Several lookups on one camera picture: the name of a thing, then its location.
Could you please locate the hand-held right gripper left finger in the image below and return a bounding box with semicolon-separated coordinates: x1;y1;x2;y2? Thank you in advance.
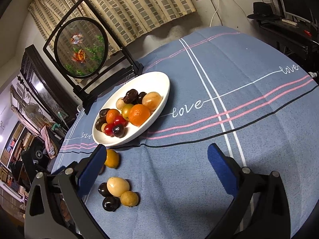
24;144;107;239

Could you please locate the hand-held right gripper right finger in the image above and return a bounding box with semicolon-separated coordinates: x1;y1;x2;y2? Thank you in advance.
207;143;291;239

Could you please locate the dark purple glossy fruit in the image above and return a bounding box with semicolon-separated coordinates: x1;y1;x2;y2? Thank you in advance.
112;124;126;138

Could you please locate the yellow-green kumquat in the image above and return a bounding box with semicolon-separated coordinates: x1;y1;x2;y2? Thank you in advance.
121;104;134;120

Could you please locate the large orange tangerine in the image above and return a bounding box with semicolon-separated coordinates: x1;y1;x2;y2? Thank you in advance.
129;104;151;127

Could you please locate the large tan round fruit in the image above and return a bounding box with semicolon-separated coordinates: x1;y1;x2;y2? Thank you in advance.
142;92;162;110

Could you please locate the white oval plate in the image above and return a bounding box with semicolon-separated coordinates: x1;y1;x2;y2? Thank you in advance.
92;71;170;147

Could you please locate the orange kumquat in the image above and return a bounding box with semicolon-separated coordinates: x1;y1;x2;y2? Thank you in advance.
104;149;119;168

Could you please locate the blue striped tablecloth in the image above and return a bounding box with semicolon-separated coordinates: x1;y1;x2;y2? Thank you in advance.
51;25;319;239

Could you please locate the beige oval fruit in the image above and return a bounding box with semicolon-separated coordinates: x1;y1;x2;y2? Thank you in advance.
107;177;130;197

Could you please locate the yellow-brown longan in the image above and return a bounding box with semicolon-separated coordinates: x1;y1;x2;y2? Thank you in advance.
120;191;139;207

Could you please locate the pink cloth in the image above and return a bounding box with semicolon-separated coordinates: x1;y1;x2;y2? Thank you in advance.
41;126;59;158

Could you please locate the small orange tangerine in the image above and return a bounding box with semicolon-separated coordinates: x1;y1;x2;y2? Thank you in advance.
106;109;120;124

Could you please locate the standing fan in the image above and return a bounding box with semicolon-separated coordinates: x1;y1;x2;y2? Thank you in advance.
25;102;44;122

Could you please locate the dark wooden framed painting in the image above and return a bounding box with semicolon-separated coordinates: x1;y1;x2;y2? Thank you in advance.
21;44;78;127

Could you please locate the round fish screen ornament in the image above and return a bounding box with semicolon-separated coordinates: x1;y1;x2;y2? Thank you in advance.
43;0;144;115

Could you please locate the black media stand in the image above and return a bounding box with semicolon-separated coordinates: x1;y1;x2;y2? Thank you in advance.
254;17;319;63

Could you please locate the black hat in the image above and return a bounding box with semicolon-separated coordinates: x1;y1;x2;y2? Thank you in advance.
247;2;281;20

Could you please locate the bamboo window blind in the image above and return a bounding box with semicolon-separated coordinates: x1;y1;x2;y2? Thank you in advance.
27;0;197;85

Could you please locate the computer monitor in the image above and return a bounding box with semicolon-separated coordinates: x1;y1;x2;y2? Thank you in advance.
277;0;314;22

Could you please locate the white power cable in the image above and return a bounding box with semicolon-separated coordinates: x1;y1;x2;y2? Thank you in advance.
209;0;222;28

